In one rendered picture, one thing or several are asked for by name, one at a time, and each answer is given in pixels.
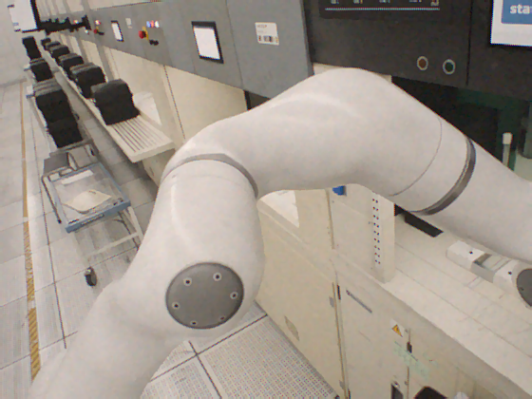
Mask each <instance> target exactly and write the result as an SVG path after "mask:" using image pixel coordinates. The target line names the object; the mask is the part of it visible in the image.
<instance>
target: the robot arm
mask: <svg viewBox="0 0 532 399"><path fill-rule="evenodd" d="M345 184H361V185H364V186H366V187H367V188H368V189H370V190H371V191H373V192H374V193H376V194H378V195H380V196H382V197H383V198H384V199H386V200H389V201H391V202H392V203H394V204H397V205H398V206H400V207H402V208H404V209H405V210H407V211H409V212H410V213H412V214H413V215H414V216H416V217H418V218H420V219H421V220H425V221H427V222H429V223H430V224H432V225H433V226H435V227H437V228H439V229H440V230H442V231H444V232H445V233H447V234H449V235H452V236H454V237H455V238H457V239H459V240H460V241H462V242H463V243H465V244H467V245H469V246H471V247H474V248H476V249H478V250H480V251H482V252H485V253H488V254H489V255H493V256H495V257H503V258H507V259H511V260H515V261H519V262H518V263H517V264H516V265H515V266H514V267H513V269H512V273H511V281H512V285H513V288H514V289H515V290H514V291H515V293H516V295H517V296H518V298H520V301H521V302H522V303H523V304H524V305H525V307H526V308H528V309H530V310H531V311H532V182H531V181H529V180H525V179H523V178H522V177H520V176H517V175H516V174H514V172H513V171H511V170H510V169H508V168H507V167H506V166H505V165H504V164H503V163H501V162H500V161H498V160H496V159H495V158H494V157H492V156H491V155H490V154H489V153H488V152H487V151H485V150H484V149H483V148H481V147H480V146H479V145H478V144H476V143H475V142H473V141H472V140H471V139H470V138H469V137H467V136H466V135H464V134H463V133H462V132H461V131H460V130H459V129H457V128H456V127H454V126H451V125H450V123H448V122H446V121H445V120H444V119H442V118H441V117H439V115H437V114H436V113H435V112H433V111H432V110H430V109H429V108H428V107H426V106H424V105H423V104H421V103H420V102H418V101H417V100H415V99H414V98H413V97H412V96H410V95H409V94H408V93H407V92H406V91H404V90H403V89H401V88H400V87H398V86H396V85H394V84H393V83H391V82H389V81H388V80H386V79H385V78H383V77H381V76H379V75H377V74H375V73H372V72H370V71H368V70H365V69H361V68H355V67H340V68H334V69H330V70H327V71H324V72H322V73H320V74H317V75H314V76H311V77H309V78H307V80H305V81H303V82H301V83H299V84H297V85H295V86H293V87H291V88H289V89H287V90H286V91H284V92H282V93H281V94H279V95H278V96H276V97H274V98H273V99H272V100H270V101H269V102H267V103H266V104H261V105H259V106H257V107H255V108H253V109H251V110H249V111H247V112H244V113H242V114H239V115H236V116H234V117H231V118H228V119H225V120H221V121H219V122H216V123H213V124H211V125H208V126H206V127H204V128H203V129H202V130H201V131H199V132H198V133H196V134H195V136H194V137H192V138H191V139H190V140H189V141H188V142H186V143H185V144H184V145H183V146H181V147H180V148H179V149H178V151H177V152H176V154H175V155H174V156H173V157H172V159H171V160H170V162H169V163H168V164H167V165H166V166H165V168H164V170H163V173H162V175H161V185H160V188H159V192H158V195H157V199H156V203H155V206H154V209H153V212H152V216H151V219H150V221H149V223H148V226H147V231H146V234H145V236H144V239H143V240H142V244H141V246H140V248H139V250H138V252H137V255H136V256H135V258H134V259H133V261H132V263H131V265H130V266H129V268H128V270H127V272H126V273H125V274H124V276H123V277H120V278H118V279H116V280H115V281H112V282H110V283H109V284H108V285H107V287H106V288H105V289H104V290H103V291H102V292H101V293H100V295H99V297H98V298H97V299H96V301H95V303H93V305H92V308H91V309H90V311H89V313H88V314H87V315H86V317H85V321H84V322H83V323H82V325H81V327H80V328H79V331H78V332H77V333H76V335H75V337H74V338H73V342H72V343H71V344H70V346H69V348H68V349H67V350H61V351H59V352H57V353H55V354H54V355H52V356H51V357H50V358H49V359H48V360H47V362H45V364H44V365H43V366H42V368H41V369H40V370H39V371H38V373H37V375H36V377H35V378H34V380H33V382H32V385H31V387H30V389H29V390H28V395H27V396H26V399H139V398H140V397H141V395H142V393H143V390H144V388H145V387H146V385H147V383H148V382H149V381H150V379H151V377H152V376H153V375H154V373H156V372H157V370H158V369H159V367H160V365H162V363H163V362H164V361H165V359H166V358H167V357H168V355H169V354H170V353H171V351H172V350H174V349H175V348H176V347H177V346H178V345H179V344H180V343H182V342H183V341H185V340H190V341H208V340H215V339H217V338H220V337H221V336H223V335H224V334H226V333H228V332H229V331H230V330H231V329H233V328H234V327H235V326H236V324H237V323H238V322H239V320H240V319H241V318H242V317H243V316H244V315H246V313H247V312H248V310H249V309H250V307H251V306H252V302H253V301H254V299H255V297H256V295H257V291H258V289H259V286H260V284H261V281H262V278H263V273H264V265H265V255H264V245H263V237H262V231H261V226H260V221H259V215H258V210H257V201H258V200H260V199H261V198H263V197H265V196H267V195H269V194H270V193H273V192H275V191H282V190H313V189H326V188H333V187H337V186H341V185H345Z"/></svg>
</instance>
